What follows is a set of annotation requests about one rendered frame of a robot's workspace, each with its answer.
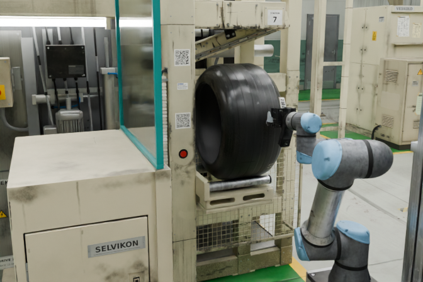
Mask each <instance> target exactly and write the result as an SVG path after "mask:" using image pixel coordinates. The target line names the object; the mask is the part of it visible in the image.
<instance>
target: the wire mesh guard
mask: <svg viewBox="0 0 423 282"><path fill-rule="evenodd" d="M294 136H296V133H293V135H292V143H291V144H294V143H293V137H294ZM292 148H296V147H292ZM292 148H291V152H287V153H291V160H292ZM282 154H283V160H284V158H287V166H286V167H287V169H288V167H289V166H288V156H287V157H284V154H285V153H284V148H283V153H282ZM294 157H295V167H296V166H300V169H296V170H300V171H299V178H297V179H299V187H297V188H298V191H296V192H298V200H296V201H298V204H297V205H298V213H297V214H298V216H297V217H296V218H297V228H298V227H300V222H301V207H302V179H303V164H300V165H296V156H294ZM291 167H292V165H291ZM291 171H295V170H291ZM291 175H295V174H291ZM291 175H287V174H286V180H283V181H286V184H284V185H286V187H287V180H290V179H287V176H291ZM279 177H280V176H279V172H278V187H279V186H282V189H279V190H282V194H279V195H282V196H283V183H282V185H279ZM294 180H295V178H294ZM273 182H277V181H273ZM292 184H295V183H292ZM274 187H275V185H274ZM274 191H278V190H274ZM273 196H274V195H273ZM260 207H262V206H260ZM240 210H242V209H239V214H236V215H239V218H237V219H239V224H240V214H243V213H240ZM201 211H203V210H201ZM231 211H234V210H230V211H228V212H230V215H228V216H230V226H231V225H233V224H231ZM235 211H236V209H235ZM260 211H262V210H260ZM199 212H200V211H199V209H198V216H197V217H198V220H197V221H198V239H197V240H198V248H197V249H198V251H196V254H203V253H207V252H213V251H219V250H223V249H229V248H233V247H240V246H243V245H249V244H256V243H260V242H266V241H270V240H276V239H282V238H286V237H292V236H294V233H290V234H289V232H292V231H289V232H288V234H283V235H277V231H276V236H272V237H269V233H268V235H266V236H268V237H266V238H265V220H264V227H263V228H264V236H262V237H264V238H263V239H261V233H262V232H261V229H260V232H259V233H260V239H256V240H250V241H248V224H247V226H245V227H247V230H245V231H247V239H245V240H247V241H246V242H244V230H243V231H242V232H243V235H242V236H243V242H240V243H236V244H235V242H237V241H235V239H234V244H230V245H226V244H227V243H226V239H225V245H223V246H222V240H223V239H222V228H221V230H220V231H221V246H219V247H217V244H216V247H213V237H216V236H213V228H214V227H213V214H214V213H211V214H212V227H211V228H212V241H211V242H212V245H211V246H212V248H207V249H203V250H199V249H200V248H199V235H201V234H199V221H200V220H199V216H202V215H199ZM257 212H258V211H257V210H256V231H257V229H258V228H257V225H258V224H257V216H258V215H257ZM275 213H277V221H274V222H277V226H278V221H280V220H278V212H275ZM216 214H217V212H216ZM267 214H270V213H267ZM261 215H262V214H260V216H261ZM203 216H204V214H203ZM217 218H219V217H217ZM268 219H270V217H269V218H268ZM233 220H236V219H233ZM260 220H262V219H260ZM202 221H204V219H202ZM252 221H255V220H252ZM214 223H217V222H214ZM267 223H269V222H267ZM272 223H273V222H272ZM206 224H209V223H206ZM234 224H236V223H234ZM202 225H205V224H202ZM252 226H253V224H252ZM273 226H276V225H273ZM273 226H270V227H273ZM268 227H269V226H268ZM216 228H217V226H216ZM207 229H209V228H207ZM284 229H285V227H284ZM200 230H203V229H200ZM252 230H255V229H252ZM216 232H218V231H216ZM208 233H211V232H208ZM208 233H205V234H208ZM283 233H285V232H283ZM202 234H204V233H202ZM252 235H253V233H252ZM272 235H275V234H272ZM217 236H219V235H217ZM238 237H241V236H238ZM206 238H209V237H206ZM202 239H205V238H202ZM252 239H254V238H252ZM214 241H216V242H217V241H218V240H214ZM238 241H241V240H238ZM203 243H206V242H203ZM203 243H200V244H203ZM207 243H209V241H208V242H207ZM228 243H230V242H228ZM208 247H210V246H208ZM201 248H203V247H201Z"/></svg>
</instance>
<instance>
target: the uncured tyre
mask: <svg viewBox="0 0 423 282"><path fill-rule="evenodd" d="M278 97H281V96H280V93H279V91H278V88H277V86H276V84H275V82H274V81H273V79H272V78H271V77H270V76H269V74H268V73H267V72H266V71H265V70H264V69H263V68H262V67H260V66H258V65H254V64H250V63H243V64H215V65H212V66H209V67H208V68H207V69H206V70H205V71H204V72H203V73H202V75H201V76H200V77H199V78H198V80H197V82H196V84H195V112H196V130H195V135H196V151H197V154H198V157H199V159H200V161H201V163H202V165H203V167H204V168H205V169H206V170H207V171H208V172H209V173H210V174H211V175H213V176H214V177H215V178H217V179H222V180H229V179H238V178H248V177H253V176H260V175H262V174H264V173H266V172H268V171H269V170H270V169H271V168H272V166H271V167H270V168H268V169H267V166H268V164H271V163H273V165H274V163H275V162H276V160H277V158H278V157H279V155H280V152H281V149H282V147H280V146H279V145H278V140H279V136H280V133H281V128H274V127H270V126H267V124H266V121H267V118H268V112H269V111H270V114H271V108H281V107H280V103H279V98H278ZM251 161H255V162H251ZM241 162H245V163H241Z"/></svg>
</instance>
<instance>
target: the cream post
mask: <svg viewBox="0 0 423 282"><path fill-rule="evenodd" d="M160 2H161V58H162V70H164V67H167V68H168V74H167V73H164V72H163V74H162V75H163V76H166V78H168V81H166V82H164V83H166V89H165V90H166V94H167V96H165V97H166V98H167V99H166V101H167V103H165V104H166V105H167V107H166V108H167V110H165V111H167V114H166V115H167V117H166V118H167V124H166V125H168V128H167V131H166V132H167V134H166V135H167V144H166V145H167V153H168V154H167V155H168V157H167V159H168V164H167V165H168V167H169V168H170V169H171V198H172V263H173V282H196V135H195V130H196V112H195V0H160ZM174 49H190V65H187V66H174ZM178 83H188V89H180V90H178ZM187 112H191V128H181V129H176V126H175V113H187ZM181 151H185V152H186V156H185V157H181V155H180V153H181Z"/></svg>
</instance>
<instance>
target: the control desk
mask: <svg viewBox="0 0 423 282"><path fill-rule="evenodd" d="M7 195H8V207H9V220H10V227H11V239H12V246H13V259H14V271H15V278H16V282H173V263H172V198H171V169H170V168H169V167H168V166H167V165H166V164H165V163H164V168H163V169H156V168H155V167H154V165H153V164H152V163H151V162H150V161H149V160H148V158H146V156H144V154H143V153H142V152H141V151H140V150H139V149H138V147H137V146H136V145H135V144H134V143H133V142H132V141H131V140H130V139H129V138H128V136H127V135H126V134H125V133H124V132H123V131H122V129H121V128H120V129H119V130H101V131H93V132H77V133H61V134H52V135H37V136H28V137H16V138H15V142H14V149H13V155H12V159H11V167H10V170H9V178H8V184H7Z"/></svg>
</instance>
